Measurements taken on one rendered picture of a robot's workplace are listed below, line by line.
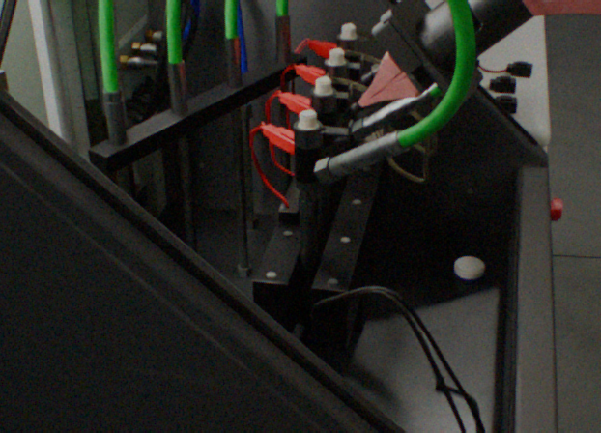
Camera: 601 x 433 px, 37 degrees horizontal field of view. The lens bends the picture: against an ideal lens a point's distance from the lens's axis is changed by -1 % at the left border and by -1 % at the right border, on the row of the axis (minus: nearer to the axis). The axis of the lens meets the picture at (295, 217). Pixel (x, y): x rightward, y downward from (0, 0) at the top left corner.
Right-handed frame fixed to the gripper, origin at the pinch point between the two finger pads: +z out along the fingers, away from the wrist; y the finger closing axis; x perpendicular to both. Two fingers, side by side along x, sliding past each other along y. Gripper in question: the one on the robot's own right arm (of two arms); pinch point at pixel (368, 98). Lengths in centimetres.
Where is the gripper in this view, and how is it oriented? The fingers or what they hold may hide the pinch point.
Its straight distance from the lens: 85.9
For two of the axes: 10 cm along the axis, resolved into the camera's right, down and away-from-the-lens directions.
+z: -6.3, 4.3, 6.5
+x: -4.5, 4.8, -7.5
